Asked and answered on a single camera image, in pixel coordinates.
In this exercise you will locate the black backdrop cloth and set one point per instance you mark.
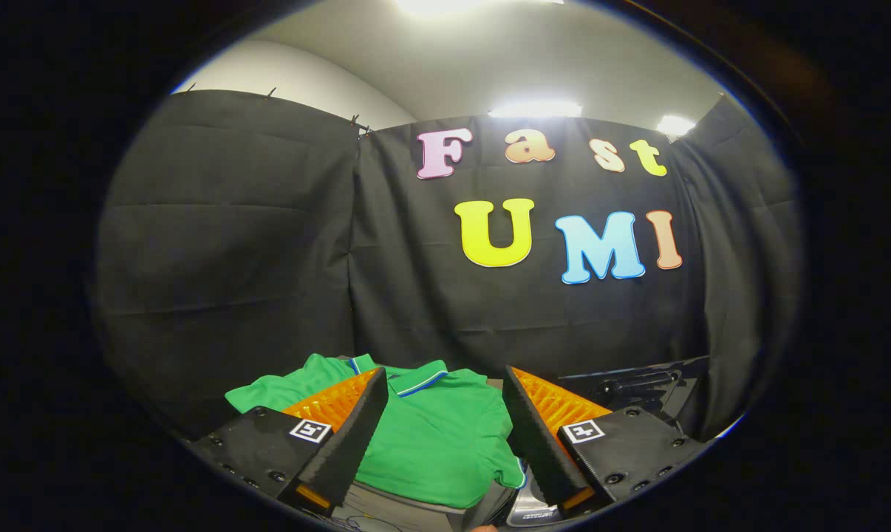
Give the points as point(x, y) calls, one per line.
point(283, 258)

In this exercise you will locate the black washing machine lid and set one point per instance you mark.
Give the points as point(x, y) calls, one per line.
point(637, 384)

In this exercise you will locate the grey washing machine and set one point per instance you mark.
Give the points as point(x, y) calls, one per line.
point(530, 511)

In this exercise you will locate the long ceiling light panel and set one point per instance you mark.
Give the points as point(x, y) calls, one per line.
point(534, 109)

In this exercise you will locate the small ceiling light panel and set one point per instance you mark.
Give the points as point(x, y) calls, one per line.
point(674, 125)

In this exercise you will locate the green polo shirt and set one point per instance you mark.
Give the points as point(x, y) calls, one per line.
point(431, 443)

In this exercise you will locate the large round ceiling light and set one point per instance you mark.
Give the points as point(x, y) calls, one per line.
point(445, 4)

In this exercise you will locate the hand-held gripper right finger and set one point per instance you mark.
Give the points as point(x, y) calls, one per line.
point(538, 436)

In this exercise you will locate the grey cabinet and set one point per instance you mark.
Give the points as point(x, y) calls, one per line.
point(394, 511)

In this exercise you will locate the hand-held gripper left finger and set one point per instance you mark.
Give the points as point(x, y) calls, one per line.
point(349, 436)

